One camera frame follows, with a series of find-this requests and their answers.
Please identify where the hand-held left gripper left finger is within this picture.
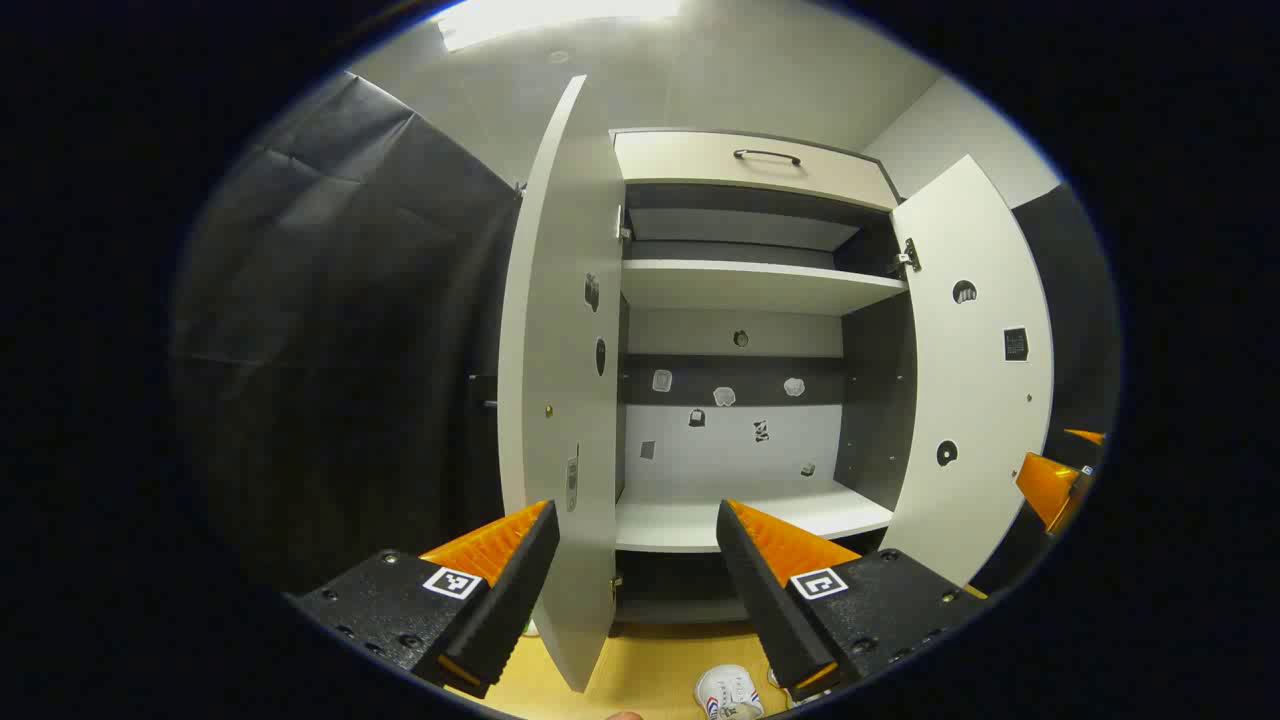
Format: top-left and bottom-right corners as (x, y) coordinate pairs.
(285, 500), (561, 699)

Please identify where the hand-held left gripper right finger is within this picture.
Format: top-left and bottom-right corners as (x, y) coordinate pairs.
(715, 498), (989, 703)

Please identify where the white cabinet door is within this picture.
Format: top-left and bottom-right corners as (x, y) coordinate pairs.
(497, 75), (629, 693)
(880, 155), (1056, 589)

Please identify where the white shoe cabinet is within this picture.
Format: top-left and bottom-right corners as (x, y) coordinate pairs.
(608, 127), (919, 641)

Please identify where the white cabinet shelf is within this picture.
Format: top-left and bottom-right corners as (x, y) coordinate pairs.
(628, 207), (861, 253)
(620, 258), (909, 317)
(615, 480), (894, 554)

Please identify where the white cabinet drawer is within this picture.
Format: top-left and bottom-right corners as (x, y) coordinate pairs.
(612, 130), (901, 213)

